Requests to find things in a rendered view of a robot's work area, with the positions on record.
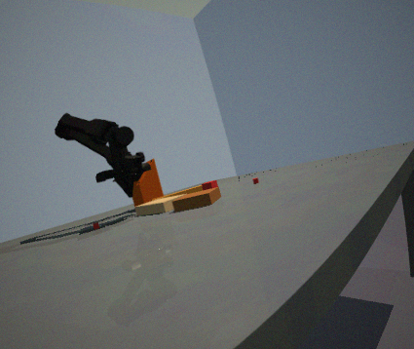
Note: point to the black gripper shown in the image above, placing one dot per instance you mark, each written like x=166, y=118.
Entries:
x=126, y=177

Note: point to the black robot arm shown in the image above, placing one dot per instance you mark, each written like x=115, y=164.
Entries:
x=96, y=134

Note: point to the orange flat bar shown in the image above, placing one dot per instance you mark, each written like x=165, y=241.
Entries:
x=187, y=191

